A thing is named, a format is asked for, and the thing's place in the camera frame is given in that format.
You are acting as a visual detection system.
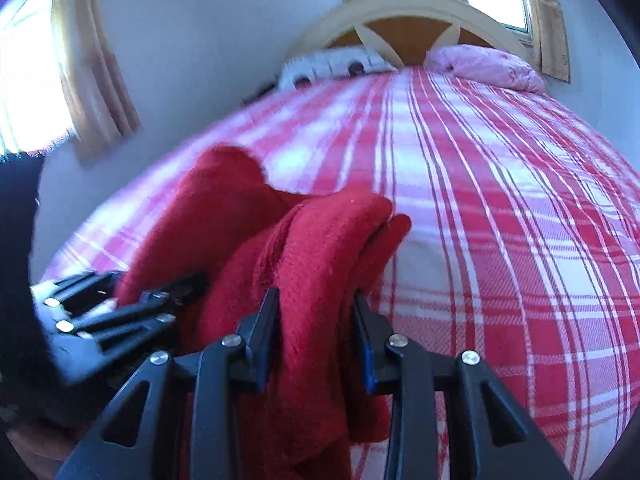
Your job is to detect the pink pillow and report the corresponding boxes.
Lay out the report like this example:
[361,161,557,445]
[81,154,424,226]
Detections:
[425,44,546,94]

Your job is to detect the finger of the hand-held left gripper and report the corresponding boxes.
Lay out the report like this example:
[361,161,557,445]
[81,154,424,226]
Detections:
[31,271,208,318]
[57,311,179,356]

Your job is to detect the grey patterned pillow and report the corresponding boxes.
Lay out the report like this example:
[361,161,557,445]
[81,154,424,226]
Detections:
[277,46,397,92]

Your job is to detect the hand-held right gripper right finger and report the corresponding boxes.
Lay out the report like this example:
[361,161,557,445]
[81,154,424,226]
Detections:
[355,292,573,480]

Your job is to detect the cream wooden headboard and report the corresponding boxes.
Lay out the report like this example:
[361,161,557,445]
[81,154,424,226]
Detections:
[302,0,523,69]

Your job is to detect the red white plaid bedsheet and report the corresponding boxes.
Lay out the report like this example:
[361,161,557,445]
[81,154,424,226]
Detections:
[40,67,640,480]

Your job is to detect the red knit sweater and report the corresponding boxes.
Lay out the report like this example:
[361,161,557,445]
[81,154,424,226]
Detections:
[115,145,413,480]

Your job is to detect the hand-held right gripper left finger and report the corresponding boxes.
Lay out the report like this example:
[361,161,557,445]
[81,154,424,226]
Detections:
[54,287,280,480]

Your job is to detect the beige curtain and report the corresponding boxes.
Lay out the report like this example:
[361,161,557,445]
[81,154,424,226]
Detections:
[52,0,142,161]
[520,0,572,84]

